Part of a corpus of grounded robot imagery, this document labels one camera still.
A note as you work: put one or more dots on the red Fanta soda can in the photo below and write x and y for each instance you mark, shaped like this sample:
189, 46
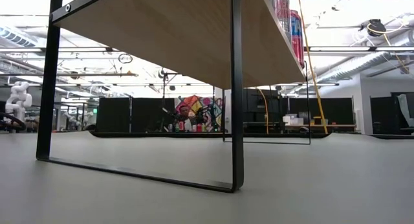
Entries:
297, 36

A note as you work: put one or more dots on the white Celsius Peach Vibe can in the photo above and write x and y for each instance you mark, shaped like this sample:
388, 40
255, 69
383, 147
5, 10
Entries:
284, 10

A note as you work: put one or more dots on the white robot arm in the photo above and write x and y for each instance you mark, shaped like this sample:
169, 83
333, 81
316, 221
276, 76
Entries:
72, 118

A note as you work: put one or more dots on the colourful mural painting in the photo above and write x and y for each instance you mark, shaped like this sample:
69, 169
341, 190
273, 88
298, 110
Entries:
210, 107

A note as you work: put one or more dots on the person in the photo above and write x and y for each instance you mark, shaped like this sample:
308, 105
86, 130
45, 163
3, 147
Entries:
184, 113

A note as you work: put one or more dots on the white box stack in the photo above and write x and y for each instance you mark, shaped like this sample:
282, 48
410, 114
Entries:
292, 120

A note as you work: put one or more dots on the black partition panel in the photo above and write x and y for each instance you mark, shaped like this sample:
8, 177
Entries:
336, 110
385, 115
113, 115

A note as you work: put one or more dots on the black aluminium table frame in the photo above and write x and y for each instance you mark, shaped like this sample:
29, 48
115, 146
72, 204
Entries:
145, 135

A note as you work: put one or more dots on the wooden shelf with black frame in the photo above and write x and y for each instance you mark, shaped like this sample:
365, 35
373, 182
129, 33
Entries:
181, 33

